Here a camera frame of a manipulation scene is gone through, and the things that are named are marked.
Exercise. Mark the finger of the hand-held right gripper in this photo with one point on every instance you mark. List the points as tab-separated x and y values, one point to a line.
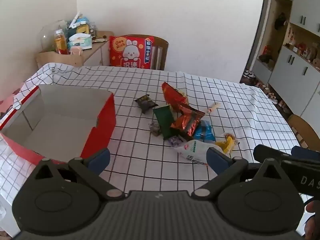
267	152
303	151

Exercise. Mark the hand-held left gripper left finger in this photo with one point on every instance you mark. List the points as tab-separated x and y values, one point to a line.
100	160

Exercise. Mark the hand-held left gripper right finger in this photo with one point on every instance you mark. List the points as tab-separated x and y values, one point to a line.
217	161

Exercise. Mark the yellow snack packet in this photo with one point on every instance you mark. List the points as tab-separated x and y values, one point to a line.
226	143

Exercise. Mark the white snack packet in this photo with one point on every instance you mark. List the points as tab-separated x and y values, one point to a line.
193	151

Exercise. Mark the blue snack packet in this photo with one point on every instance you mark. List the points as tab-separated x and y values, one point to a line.
206	132

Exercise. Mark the red cardboard box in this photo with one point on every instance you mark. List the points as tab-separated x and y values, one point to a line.
105	125

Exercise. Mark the purple candy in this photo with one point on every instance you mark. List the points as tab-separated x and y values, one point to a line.
175	140

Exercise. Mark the red orange foil packet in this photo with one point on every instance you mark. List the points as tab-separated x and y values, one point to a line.
188	123

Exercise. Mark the small grey candy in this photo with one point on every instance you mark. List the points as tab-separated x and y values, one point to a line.
155	128

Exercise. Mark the dark green snack packet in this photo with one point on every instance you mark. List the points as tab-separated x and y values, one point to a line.
163	120

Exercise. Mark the person's right hand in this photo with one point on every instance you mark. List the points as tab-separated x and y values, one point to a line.
313	226

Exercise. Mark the wooden chair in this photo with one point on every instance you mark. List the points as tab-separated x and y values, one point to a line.
302	130
162	52

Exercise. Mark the white checked tablecloth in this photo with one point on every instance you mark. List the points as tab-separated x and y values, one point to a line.
140	160

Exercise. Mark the sausage stick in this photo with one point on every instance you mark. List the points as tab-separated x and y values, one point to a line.
213	108

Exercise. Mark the black snack packet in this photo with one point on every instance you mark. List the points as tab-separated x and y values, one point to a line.
145	103

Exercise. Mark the large red chips bag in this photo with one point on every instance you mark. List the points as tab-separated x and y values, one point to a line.
172	96

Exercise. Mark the pair of shoes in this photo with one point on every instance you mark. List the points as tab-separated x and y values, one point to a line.
248	74

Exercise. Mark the light wooden side cabinet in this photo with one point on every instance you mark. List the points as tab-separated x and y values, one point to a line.
95	52

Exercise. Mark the pink cloth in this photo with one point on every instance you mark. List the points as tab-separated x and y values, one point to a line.
6	105

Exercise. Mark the red rabbit print cushion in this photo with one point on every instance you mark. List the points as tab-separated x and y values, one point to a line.
130	52

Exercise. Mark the small pink container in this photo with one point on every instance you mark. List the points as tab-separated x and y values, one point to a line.
76	50

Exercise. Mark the white green tissue pack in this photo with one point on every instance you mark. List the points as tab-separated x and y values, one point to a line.
80	41

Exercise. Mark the orange drink bottle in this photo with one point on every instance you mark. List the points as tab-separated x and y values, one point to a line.
60	42

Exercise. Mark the dark hanging bag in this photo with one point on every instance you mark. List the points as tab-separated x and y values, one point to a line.
280	21

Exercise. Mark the clear jar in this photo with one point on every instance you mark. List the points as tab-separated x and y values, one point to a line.
93	28

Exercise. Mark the yellow and dark box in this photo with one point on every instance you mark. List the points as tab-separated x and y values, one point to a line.
81	28

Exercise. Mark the clear glass dome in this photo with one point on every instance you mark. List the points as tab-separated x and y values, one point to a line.
47	37

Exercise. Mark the blue white pack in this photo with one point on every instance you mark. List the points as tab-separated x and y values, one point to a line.
83	20

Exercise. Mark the white tube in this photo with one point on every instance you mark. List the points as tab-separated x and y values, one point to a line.
75	20

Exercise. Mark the grey wall cabinet unit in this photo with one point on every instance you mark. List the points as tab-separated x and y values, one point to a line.
297	62

